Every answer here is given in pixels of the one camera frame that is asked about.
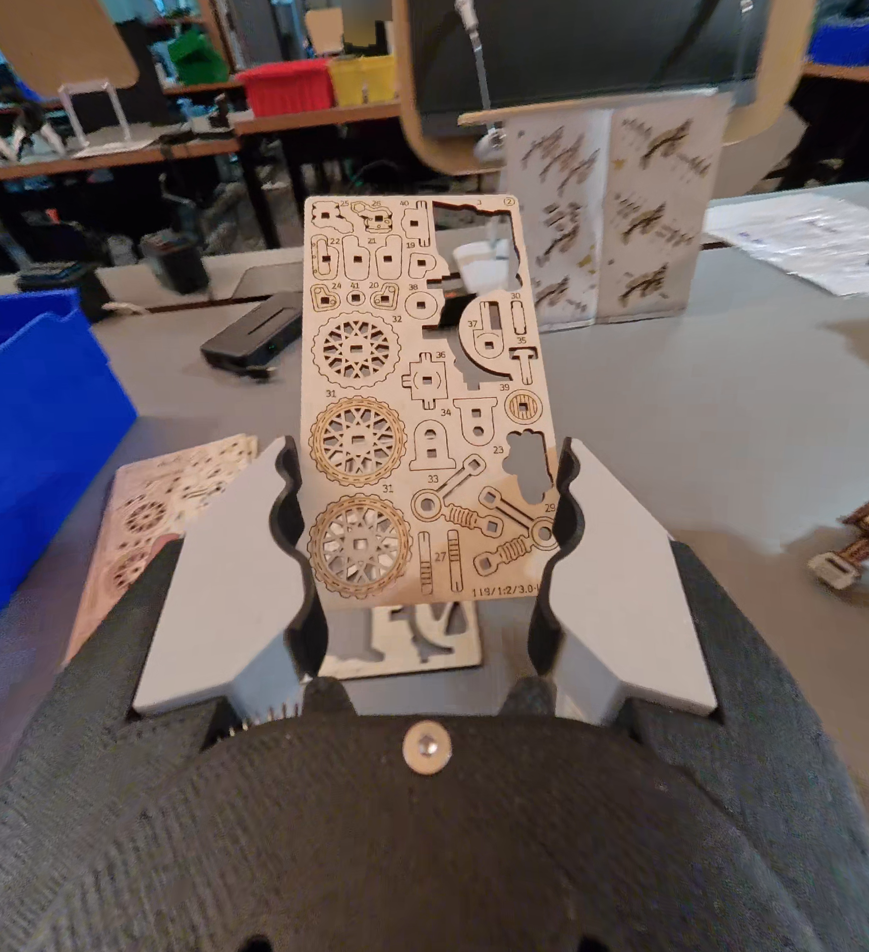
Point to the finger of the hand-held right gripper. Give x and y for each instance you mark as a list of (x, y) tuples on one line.
[(479, 260)]

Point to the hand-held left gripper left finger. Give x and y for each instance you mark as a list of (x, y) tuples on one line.
[(218, 587)]

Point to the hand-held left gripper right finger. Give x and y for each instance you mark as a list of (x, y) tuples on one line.
[(627, 602)]

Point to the wooden puzzle sheet with wheels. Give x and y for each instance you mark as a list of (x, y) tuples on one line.
[(375, 357)]

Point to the grey desk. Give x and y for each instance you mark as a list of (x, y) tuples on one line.
[(702, 416)]

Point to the stack of wooden puzzle sheets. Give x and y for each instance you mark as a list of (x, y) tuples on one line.
[(144, 491)]

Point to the puzzle instruction booklet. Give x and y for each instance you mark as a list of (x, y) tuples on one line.
[(627, 223)]

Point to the wooden puzzle sheet with cut-outs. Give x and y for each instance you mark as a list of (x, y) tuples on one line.
[(397, 658)]

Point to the yellow plastic bin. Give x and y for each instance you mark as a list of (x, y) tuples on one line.
[(364, 78)]

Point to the long wooden table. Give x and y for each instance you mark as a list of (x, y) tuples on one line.
[(308, 119)]

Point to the wood-framed dark chair back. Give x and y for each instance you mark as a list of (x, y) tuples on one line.
[(590, 52)]

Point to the black flat device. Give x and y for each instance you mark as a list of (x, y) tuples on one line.
[(252, 335)]

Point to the blue plastic bin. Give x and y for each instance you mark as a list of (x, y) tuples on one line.
[(25, 446)]

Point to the red plastic bin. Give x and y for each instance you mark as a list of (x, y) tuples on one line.
[(285, 88)]

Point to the black battery box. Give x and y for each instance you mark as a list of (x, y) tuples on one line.
[(175, 260)]

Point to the white printed paper sheets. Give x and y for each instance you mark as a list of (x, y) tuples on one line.
[(798, 230)]

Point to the green plastic object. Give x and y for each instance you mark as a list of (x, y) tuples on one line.
[(196, 56)]

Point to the clear acrylic stand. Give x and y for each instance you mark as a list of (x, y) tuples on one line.
[(96, 119)]

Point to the blue storage crate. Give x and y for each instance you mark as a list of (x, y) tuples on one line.
[(858, 41)]

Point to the brown cardboard panel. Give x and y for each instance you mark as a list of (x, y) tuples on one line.
[(55, 41)]

